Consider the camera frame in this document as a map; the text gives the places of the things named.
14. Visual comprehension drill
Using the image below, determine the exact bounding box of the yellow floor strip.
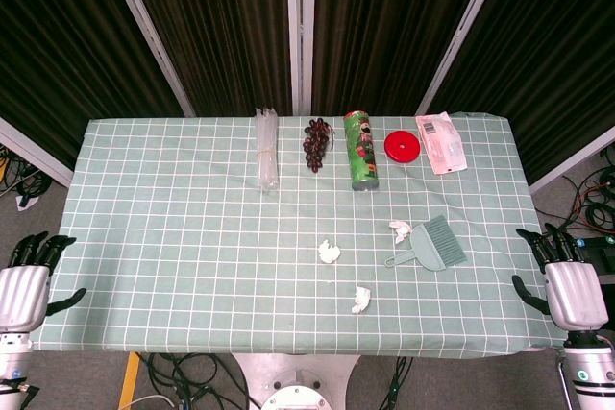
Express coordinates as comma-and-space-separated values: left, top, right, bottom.
118, 351, 140, 410

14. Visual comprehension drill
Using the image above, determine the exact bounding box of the red round lid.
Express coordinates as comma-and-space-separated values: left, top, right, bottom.
383, 130, 422, 164

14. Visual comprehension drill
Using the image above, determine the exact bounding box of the dark pleated curtain panel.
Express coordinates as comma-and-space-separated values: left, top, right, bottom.
430, 0, 615, 181
0, 0, 182, 171
311, 0, 496, 116
117, 0, 294, 116

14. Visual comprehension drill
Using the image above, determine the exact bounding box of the white metal frame post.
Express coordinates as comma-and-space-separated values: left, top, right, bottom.
285, 0, 314, 116
99, 0, 197, 118
415, 0, 513, 116

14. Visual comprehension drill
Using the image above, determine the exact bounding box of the green checked tablecloth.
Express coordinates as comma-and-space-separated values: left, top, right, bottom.
31, 111, 576, 361

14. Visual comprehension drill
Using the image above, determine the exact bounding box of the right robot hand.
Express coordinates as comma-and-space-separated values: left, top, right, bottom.
511, 222, 609, 332

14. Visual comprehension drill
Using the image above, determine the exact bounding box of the dark purple grape bunch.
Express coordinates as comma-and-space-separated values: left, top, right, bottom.
301, 117, 337, 174

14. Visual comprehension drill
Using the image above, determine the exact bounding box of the green chips can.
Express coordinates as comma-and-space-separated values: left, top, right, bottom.
342, 110, 381, 192

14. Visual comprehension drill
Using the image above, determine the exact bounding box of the black floor cable tangle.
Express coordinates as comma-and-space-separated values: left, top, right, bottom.
379, 356, 415, 410
0, 143, 54, 201
542, 148, 615, 248
134, 351, 251, 410

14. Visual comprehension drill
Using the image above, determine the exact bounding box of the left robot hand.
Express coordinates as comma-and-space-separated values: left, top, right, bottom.
0, 231, 87, 334

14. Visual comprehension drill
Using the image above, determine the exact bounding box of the black equipment box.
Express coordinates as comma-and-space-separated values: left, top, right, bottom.
583, 236, 615, 277

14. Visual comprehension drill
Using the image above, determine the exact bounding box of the pink white plastic packet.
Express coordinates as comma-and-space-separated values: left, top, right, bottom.
414, 110, 469, 176

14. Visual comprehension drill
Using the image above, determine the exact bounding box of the white metal frame bar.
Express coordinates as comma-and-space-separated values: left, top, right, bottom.
0, 116, 74, 189
528, 125, 615, 195

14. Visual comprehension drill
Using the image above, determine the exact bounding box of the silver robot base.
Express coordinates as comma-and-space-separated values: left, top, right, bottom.
230, 351, 364, 410

